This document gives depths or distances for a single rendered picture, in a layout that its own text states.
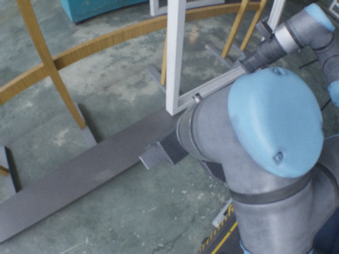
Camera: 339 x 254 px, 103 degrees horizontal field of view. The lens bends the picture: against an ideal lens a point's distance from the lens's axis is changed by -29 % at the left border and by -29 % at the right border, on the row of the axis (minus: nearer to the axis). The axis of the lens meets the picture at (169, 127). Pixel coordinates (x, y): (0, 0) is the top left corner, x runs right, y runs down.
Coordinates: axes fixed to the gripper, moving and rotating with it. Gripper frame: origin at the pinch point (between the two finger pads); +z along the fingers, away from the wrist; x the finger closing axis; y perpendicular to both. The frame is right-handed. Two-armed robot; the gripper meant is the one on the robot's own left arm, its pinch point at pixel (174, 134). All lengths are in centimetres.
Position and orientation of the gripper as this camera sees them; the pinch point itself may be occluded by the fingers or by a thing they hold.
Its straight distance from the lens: 44.5
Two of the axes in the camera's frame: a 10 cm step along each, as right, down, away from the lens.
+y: -5.6, -8.3, -0.8
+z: -2.6, 0.8, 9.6
